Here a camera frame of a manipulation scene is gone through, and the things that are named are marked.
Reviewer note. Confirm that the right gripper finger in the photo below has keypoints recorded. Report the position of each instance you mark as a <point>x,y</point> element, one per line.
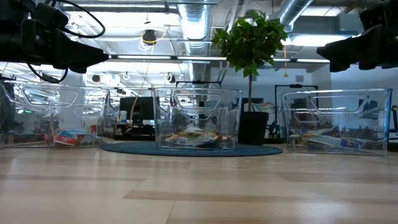
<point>342,49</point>

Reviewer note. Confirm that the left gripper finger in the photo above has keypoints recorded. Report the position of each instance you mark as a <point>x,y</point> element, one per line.
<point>81,57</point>

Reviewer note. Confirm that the white cup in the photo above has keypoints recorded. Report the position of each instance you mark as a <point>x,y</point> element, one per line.
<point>123,116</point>

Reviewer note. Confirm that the black background monitor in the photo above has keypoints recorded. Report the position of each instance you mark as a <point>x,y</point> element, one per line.
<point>143,109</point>

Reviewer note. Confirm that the green leafy small tree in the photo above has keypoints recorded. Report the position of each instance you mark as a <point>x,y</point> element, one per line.
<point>248,40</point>

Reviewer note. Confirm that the clear plastic bin with label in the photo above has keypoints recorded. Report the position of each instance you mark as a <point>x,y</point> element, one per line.
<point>161,118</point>

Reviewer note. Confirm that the dark round woven placemat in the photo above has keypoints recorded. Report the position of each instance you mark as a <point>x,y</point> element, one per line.
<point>140,149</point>

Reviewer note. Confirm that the black plant pot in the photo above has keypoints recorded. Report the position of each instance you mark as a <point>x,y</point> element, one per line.
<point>255,127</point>

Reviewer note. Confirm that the ceiling light strip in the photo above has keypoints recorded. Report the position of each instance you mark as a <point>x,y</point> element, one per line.
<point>202,58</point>

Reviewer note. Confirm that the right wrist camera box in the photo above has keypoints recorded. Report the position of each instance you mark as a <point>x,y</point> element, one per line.
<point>379,14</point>

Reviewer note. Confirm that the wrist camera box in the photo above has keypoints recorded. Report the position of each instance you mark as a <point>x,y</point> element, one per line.
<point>379,14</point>
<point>49,17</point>

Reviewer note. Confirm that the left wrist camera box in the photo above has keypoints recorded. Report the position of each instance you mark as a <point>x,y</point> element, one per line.
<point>49,17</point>

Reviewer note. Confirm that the silver ceiling duct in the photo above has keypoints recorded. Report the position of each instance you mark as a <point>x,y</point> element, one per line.
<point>196,25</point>
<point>292,11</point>

